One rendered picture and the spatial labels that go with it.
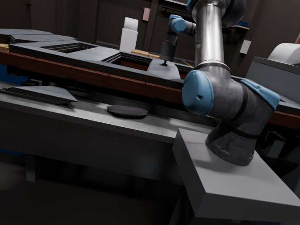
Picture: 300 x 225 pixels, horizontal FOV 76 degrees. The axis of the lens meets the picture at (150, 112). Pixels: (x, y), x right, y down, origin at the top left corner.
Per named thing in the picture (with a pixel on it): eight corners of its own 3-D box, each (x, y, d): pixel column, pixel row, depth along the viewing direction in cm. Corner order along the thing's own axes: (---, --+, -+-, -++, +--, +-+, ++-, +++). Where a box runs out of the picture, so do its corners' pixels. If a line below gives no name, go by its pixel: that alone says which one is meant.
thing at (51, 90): (9, 83, 95) (9, 76, 93) (87, 100, 96) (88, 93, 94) (-11, 90, 83) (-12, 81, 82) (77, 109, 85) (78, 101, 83)
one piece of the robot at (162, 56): (176, 39, 128) (169, 63, 135) (163, 36, 127) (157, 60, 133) (179, 39, 119) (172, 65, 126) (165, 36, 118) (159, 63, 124)
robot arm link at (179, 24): (194, 22, 105) (189, 22, 115) (175, 15, 103) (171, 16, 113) (189, 36, 108) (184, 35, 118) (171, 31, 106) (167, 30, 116)
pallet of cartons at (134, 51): (127, 65, 567) (130, 51, 551) (128, 61, 639) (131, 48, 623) (164, 72, 584) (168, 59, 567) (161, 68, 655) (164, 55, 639)
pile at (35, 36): (40, 36, 188) (40, 29, 186) (80, 45, 189) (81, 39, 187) (-37, 38, 115) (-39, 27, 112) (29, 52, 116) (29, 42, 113)
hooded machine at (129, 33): (119, 51, 826) (123, 17, 774) (132, 54, 838) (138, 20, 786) (118, 53, 764) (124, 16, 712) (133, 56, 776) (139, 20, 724)
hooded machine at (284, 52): (271, 102, 524) (298, 46, 468) (289, 111, 464) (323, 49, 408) (247, 97, 511) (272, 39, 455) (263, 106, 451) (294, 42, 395)
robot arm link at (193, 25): (266, -8, 69) (206, 26, 117) (239, -19, 67) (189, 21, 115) (256, 25, 71) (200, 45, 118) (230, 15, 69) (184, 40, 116)
